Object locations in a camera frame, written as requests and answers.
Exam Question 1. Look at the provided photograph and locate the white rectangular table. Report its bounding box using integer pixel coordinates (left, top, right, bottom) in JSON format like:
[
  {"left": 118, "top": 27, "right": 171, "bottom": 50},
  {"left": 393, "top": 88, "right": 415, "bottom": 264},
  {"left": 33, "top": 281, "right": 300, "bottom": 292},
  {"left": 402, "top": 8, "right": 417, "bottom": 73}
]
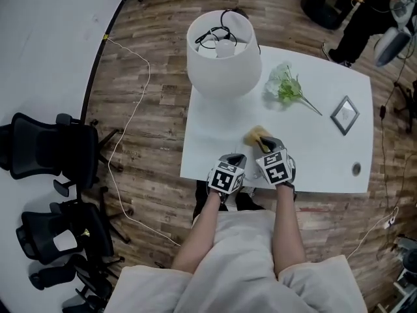
[{"left": 179, "top": 44, "right": 375, "bottom": 195}]

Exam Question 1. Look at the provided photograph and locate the white power strip cable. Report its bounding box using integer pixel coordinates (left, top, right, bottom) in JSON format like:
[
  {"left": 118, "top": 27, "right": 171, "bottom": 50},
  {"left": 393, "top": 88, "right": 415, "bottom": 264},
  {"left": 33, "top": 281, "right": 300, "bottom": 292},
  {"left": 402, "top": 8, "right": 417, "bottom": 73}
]
[{"left": 345, "top": 206, "right": 400, "bottom": 262}]

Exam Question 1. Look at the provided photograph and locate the person's right forearm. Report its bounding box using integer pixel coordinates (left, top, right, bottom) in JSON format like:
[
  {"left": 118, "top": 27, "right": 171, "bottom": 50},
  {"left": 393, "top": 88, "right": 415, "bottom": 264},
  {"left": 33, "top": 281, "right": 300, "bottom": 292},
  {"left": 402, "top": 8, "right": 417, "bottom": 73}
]
[{"left": 272, "top": 183, "right": 308, "bottom": 277}]

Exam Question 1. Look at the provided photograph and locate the person's white shirt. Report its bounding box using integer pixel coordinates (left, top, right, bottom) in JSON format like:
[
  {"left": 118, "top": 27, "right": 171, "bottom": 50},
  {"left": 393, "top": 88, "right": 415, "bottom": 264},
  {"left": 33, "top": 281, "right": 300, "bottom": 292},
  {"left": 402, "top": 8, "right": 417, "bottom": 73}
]
[{"left": 104, "top": 209, "right": 369, "bottom": 313}]

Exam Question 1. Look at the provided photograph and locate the white shade table lamp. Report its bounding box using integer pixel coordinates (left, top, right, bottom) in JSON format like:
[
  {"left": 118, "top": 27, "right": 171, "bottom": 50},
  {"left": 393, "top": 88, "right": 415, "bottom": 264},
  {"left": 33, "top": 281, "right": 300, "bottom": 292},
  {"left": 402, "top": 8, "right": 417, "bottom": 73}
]
[{"left": 186, "top": 8, "right": 263, "bottom": 100}]

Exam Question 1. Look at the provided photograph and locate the black lamp cord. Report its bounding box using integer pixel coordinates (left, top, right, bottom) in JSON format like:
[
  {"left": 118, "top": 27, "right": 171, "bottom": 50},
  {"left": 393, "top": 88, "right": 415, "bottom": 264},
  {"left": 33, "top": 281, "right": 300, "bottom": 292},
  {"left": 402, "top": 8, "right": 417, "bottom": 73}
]
[{"left": 194, "top": 8, "right": 261, "bottom": 55}]

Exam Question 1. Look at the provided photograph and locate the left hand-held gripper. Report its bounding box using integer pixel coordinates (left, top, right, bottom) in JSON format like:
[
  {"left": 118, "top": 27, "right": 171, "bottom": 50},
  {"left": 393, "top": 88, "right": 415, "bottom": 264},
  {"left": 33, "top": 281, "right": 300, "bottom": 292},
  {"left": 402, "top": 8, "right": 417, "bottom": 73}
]
[{"left": 207, "top": 153, "right": 248, "bottom": 204}]

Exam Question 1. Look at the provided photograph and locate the person's right black shoe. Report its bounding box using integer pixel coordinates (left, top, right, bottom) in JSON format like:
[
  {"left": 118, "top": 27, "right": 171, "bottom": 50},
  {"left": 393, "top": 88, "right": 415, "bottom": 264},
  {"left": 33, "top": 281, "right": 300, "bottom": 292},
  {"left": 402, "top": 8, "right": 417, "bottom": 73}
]
[{"left": 234, "top": 185, "right": 266, "bottom": 212}]

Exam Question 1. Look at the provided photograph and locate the person's black shoe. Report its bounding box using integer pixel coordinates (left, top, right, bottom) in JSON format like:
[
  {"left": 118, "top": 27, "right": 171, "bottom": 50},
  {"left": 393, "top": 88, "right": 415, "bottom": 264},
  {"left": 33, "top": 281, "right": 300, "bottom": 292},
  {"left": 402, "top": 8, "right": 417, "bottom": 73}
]
[
  {"left": 234, "top": 185, "right": 266, "bottom": 212},
  {"left": 192, "top": 179, "right": 229, "bottom": 223}
]

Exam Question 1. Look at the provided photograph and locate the long black floor cable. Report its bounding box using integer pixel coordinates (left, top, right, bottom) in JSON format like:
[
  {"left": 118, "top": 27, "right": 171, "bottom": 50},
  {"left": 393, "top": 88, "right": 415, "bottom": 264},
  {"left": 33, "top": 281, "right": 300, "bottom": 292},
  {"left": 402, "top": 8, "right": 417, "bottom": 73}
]
[{"left": 379, "top": 57, "right": 417, "bottom": 244}]

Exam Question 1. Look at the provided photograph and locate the long white floor cable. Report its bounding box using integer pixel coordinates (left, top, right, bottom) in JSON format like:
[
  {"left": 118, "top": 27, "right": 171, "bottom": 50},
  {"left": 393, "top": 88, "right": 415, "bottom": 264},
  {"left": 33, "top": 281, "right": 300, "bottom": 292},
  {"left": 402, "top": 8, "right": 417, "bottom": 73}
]
[{"left": 105, "top": 37, "right": 182, "bottom": 248}]

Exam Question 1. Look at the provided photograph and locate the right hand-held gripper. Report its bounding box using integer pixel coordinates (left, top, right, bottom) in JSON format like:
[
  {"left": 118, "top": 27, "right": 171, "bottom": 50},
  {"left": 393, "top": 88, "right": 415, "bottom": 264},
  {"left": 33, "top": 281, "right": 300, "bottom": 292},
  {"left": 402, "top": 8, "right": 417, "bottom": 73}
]
[{"left": 254, "top": 136, "right": 298, "bottom": 186}]

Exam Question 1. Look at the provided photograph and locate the round wooden table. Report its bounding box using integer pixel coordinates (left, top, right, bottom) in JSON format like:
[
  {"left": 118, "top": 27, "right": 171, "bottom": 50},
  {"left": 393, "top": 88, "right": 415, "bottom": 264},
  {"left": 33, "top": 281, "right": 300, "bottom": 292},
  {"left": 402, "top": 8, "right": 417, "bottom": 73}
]
[{"left": 300, "top": 0, "right": 373, "bottom": 31}]

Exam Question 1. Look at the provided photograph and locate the black picture frame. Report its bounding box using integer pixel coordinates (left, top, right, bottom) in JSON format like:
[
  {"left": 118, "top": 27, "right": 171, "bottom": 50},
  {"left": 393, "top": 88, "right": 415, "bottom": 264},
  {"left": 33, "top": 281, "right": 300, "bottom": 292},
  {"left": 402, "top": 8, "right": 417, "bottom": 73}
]
[{"left": 329, "top": 95, "right": 361, "bottom": 137}]

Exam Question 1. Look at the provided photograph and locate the yellow sponge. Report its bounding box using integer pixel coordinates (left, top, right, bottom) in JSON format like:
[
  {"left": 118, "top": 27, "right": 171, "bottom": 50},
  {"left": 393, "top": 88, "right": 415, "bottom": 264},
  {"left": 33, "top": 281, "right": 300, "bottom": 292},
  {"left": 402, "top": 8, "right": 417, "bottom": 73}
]
[{"left": 244, "top": 125, "right": 272, "bottom": 153}]

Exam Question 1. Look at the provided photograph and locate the person's left black shoe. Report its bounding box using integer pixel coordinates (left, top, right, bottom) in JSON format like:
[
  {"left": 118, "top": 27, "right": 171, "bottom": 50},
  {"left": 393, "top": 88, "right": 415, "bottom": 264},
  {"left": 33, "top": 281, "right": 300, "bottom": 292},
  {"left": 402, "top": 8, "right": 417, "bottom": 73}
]
[{"left": 192, "top": 179, "right": 229, "bottom": 223}]

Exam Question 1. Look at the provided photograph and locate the artificial white flower sprig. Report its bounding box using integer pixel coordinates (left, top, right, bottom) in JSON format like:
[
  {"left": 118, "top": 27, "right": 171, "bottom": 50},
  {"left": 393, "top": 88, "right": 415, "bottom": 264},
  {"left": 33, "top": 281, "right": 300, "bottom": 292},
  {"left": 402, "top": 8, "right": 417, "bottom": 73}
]
[{"left": 263, "top": 62, "right": 324, "bottom": 117}]

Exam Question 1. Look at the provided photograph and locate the person's left forearm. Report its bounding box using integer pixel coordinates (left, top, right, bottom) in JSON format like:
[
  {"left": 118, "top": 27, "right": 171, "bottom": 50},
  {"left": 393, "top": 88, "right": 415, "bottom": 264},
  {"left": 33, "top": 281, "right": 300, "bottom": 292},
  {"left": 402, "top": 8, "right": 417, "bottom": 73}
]
[{"left": 170, "top": 187, "right": 226, "bottom": 273}]

